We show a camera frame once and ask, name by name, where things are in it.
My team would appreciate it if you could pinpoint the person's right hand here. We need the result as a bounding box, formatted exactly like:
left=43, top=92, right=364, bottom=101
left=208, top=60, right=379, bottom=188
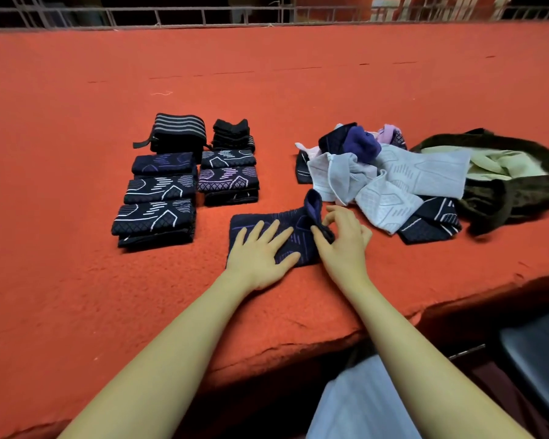
left=311, top=204, right=373, bottom=291

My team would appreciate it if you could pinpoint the person's left hand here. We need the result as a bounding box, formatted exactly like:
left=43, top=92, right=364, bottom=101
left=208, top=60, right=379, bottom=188
left=224, top=219, right=303, bottom=293

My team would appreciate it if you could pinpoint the single black white-patterned sock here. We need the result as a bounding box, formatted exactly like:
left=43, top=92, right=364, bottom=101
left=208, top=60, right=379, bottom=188
left=110, top=198, right=196, bottom=238
left=204, top=190, right=259, bottom=207
left=123, top=173, right=199, bottom=203

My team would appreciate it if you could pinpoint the single black purple-lined sock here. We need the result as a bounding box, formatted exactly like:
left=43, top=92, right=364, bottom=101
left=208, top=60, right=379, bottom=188
left=198, top=166, right=260, bottom=194
left=117, top=231, right=195, bottom=251

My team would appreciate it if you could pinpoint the single black grey-striped sock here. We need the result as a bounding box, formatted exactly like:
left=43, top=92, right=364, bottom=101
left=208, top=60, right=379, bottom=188
left=199, top=149, right=257, bottom=169

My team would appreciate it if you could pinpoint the person's right forearm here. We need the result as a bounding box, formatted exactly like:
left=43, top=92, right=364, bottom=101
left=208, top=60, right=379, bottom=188
left=343, top=274, right=532, bottom=439

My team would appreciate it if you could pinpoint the person's left forearm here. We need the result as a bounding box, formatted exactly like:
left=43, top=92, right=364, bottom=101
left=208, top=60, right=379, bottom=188
left=59, top=269, right=257, bottom=439

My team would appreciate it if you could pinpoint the person's pale blue clothing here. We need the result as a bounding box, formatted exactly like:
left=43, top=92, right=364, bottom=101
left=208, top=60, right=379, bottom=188
left=306, top=354, right=422, bottom=439

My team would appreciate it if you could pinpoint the single black white-lined sock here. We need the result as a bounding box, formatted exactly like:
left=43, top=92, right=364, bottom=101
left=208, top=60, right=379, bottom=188
left=398, top=196, right=462, bottom=245

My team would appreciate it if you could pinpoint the heap of dark patterned socks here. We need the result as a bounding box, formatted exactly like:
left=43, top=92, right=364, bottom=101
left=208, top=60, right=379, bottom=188
left=295, top=121, right=409, bottom=185

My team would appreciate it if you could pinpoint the dark grey seat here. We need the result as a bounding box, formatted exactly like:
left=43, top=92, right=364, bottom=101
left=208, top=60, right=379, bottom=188
left=494, top=306, right=549, bottom=439

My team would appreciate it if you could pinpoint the red banner with white print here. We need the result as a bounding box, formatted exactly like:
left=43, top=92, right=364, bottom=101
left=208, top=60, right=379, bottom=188
left=293, top=0, right=504, bottom=22

